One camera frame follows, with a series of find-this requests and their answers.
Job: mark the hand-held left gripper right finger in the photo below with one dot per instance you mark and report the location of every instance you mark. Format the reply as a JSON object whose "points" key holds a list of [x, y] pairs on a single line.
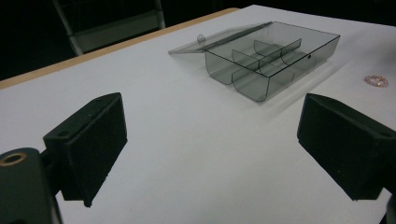
{"points": [[348, 146]]}

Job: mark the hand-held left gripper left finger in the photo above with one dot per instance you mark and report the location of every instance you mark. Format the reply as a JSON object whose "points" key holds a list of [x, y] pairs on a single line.
{"points": [[93, 146]]}

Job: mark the clear grey plastic compartment box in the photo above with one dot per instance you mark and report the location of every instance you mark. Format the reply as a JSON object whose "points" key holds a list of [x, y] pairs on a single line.
{"points": [[267, 59]]}

